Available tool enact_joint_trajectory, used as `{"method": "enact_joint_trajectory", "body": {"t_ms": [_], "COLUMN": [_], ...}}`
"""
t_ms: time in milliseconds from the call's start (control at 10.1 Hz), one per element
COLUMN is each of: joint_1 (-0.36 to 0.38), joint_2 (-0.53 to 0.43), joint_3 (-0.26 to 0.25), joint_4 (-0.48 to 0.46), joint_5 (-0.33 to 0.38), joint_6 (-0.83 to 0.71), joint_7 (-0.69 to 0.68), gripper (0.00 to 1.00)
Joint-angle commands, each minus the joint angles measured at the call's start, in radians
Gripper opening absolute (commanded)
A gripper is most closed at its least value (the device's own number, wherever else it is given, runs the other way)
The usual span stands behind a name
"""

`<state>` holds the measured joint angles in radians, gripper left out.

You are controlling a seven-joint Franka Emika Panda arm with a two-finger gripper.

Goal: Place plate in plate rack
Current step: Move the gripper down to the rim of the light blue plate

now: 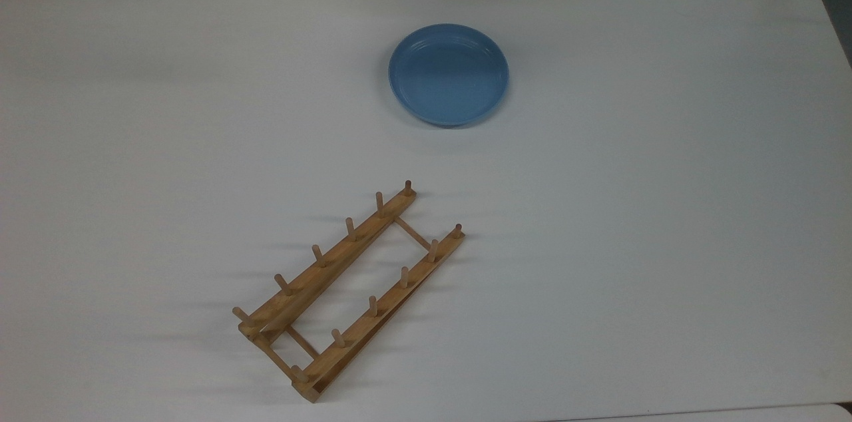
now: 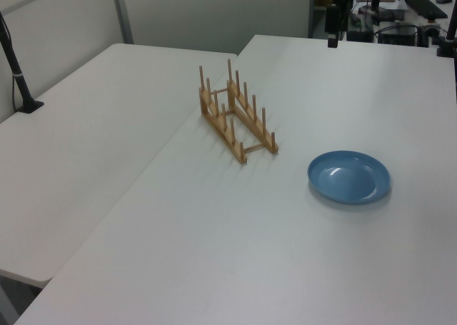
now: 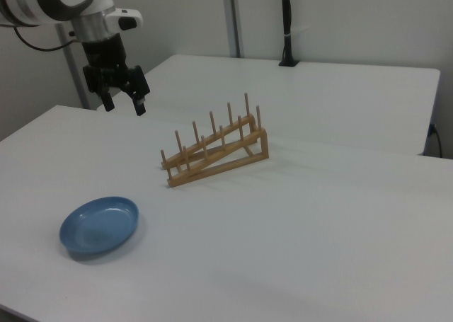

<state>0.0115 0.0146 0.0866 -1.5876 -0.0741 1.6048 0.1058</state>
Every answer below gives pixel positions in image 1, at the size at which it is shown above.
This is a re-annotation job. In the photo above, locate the blue round plate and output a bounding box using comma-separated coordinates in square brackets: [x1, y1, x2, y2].
[388, 23, 511, 128]

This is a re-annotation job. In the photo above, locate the wooden plate rack with pegs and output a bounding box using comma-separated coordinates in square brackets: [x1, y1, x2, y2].
[232, 180, 465, 403]

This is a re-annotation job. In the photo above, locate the white adjacent table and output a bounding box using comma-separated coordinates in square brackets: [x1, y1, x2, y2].
[552, 401, 852, 422]

